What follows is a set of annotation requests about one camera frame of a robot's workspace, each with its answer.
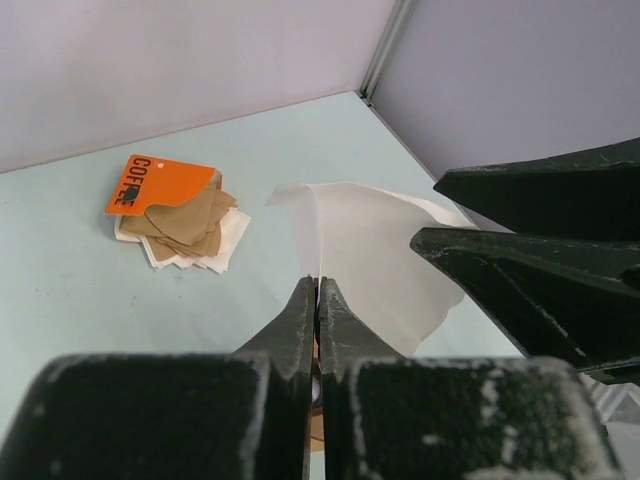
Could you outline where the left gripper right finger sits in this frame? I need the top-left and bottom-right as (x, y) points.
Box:
(319, 278), (624, 479)

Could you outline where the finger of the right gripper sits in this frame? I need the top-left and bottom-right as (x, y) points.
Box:
(434, 138), (639, 242)
(410, 228), (639, 384)

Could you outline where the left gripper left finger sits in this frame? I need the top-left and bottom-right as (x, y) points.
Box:
(1, 277), (315, 479)

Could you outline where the white paper coffee filter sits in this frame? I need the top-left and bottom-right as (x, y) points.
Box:
(268, 182), (472, 356)

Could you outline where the orange coffee filter package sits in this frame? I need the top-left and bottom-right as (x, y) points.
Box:
(104, 154), (222, 216)

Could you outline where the stack of paper filters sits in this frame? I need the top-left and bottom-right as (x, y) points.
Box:
(114, 173), (250, 274)

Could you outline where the right aluminium frame post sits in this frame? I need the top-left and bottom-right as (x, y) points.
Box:
(358, 0), (418, 106)

